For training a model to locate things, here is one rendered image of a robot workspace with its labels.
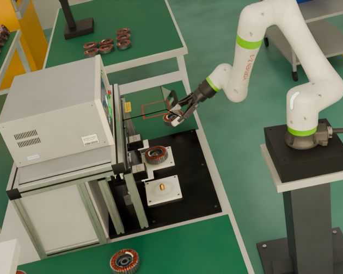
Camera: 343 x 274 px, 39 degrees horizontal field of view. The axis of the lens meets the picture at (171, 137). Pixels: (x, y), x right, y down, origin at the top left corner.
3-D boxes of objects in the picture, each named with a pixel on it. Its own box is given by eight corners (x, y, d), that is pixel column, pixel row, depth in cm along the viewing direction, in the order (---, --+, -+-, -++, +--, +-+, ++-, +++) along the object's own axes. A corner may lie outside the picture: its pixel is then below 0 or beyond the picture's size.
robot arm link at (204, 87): (203, 74, 246) (206, 81, 238) (217, 88, 251) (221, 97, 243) (194, 81, 247) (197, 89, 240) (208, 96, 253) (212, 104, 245)
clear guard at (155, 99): (174, 93, 234) (172, 82, 231) (181, 117, 214) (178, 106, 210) (109, 109, 234) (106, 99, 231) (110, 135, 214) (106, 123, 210)
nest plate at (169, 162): (170, 148, 237) (170, 145, 237) (175, 165, 225) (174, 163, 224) (141, 155, 238) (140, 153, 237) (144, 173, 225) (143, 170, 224)
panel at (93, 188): (106, 149, 249) (90, 99, 233) (109, 237, 193) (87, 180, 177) (105, 149, 249) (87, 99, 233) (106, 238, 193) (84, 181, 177)
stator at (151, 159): (166, 148, 236) (164, 142, 234) (170, 161, 226) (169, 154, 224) (144, 155, 235) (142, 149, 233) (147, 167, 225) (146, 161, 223)
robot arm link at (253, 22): (279, 8, 197) (259, -6, 203) (256, 18, 192) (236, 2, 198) (269, 43, 211) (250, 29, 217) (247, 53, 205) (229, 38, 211)
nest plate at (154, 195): (177, 176, 217) (177, 174, 216) (182, 197, 204) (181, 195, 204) (145, 184, 217) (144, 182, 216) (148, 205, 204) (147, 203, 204)
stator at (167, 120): (183, 112, 257) (181, 107, 255) (186, 123, 248) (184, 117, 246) (163, 118, 258) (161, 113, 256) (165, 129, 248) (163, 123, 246)
